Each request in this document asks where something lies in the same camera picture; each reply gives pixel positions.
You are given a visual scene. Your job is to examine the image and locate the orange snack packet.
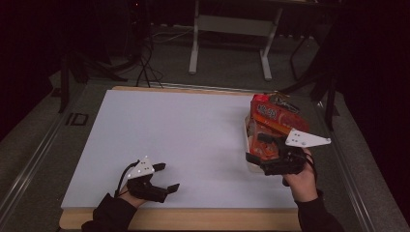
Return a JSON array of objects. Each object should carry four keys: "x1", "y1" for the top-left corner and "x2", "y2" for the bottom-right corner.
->
[{"x1": 248, "y1": 94, "x2": 310, "y2": 162}]

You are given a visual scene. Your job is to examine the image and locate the black floor stand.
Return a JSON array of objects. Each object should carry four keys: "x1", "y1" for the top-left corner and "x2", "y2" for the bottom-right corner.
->
[
  {"x1": 57, "y1": 47, "x2": 129, "y2": 114},
  {"x1": 279, "y1": 32, "x2": 341, "y2": 131}
]

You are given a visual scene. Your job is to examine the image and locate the person's right hand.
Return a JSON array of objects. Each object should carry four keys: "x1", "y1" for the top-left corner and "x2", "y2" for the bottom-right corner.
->
[{"x1": 282, "y1": 147, "x2": 319, "y2": 203}]

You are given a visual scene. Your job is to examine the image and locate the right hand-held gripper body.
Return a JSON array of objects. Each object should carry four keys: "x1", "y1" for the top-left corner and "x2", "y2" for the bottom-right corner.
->
[{"x1": 260, "y1": 128, "x2": 332, "y2": 177}]

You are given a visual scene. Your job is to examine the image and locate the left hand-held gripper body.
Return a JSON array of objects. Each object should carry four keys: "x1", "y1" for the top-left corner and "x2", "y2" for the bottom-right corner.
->
[{"x1": 126, "y1": 157, "x2": 169, "y2": 204}]

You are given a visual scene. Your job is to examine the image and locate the metal floor rail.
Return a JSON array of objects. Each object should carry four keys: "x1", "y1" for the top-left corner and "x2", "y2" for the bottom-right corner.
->
[
  {"x1": 0, "y1": 109, "x2": 67, "y2": 220},
  {"x1": 317, "y1": 101, "x2": 378, "y2": 232}
]

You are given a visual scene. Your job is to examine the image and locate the person's left hand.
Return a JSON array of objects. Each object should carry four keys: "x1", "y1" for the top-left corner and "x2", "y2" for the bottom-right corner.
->
[{"x1": 119, "y1": 186, "x2": 148, "y2": 209}]

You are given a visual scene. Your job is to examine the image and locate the black floor cables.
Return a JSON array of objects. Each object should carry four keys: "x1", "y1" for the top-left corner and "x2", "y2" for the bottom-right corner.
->
[{"x1": 133, "y1": 30, "x2": 165, "y2": 89}]

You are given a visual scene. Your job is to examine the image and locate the white plastic bin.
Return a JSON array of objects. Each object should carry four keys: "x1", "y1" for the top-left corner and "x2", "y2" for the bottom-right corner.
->
[{"x1": 243, "y1": 115, "x2": 270, "y2": 174}]

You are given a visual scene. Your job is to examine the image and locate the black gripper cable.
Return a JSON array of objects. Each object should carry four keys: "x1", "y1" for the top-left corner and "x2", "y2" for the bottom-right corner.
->
[
  {"x1": 114, "y1": 160, "x2": 138, "y2": 198},
  {"x1": 303, "y1": 153, "x2": 319, "y2": 189}
]

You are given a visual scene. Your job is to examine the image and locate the white metal desk frame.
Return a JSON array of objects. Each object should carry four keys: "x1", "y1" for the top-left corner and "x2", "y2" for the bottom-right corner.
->
[{"x1": 188, "y1": 0, "x2": 284, "y2": 81}]

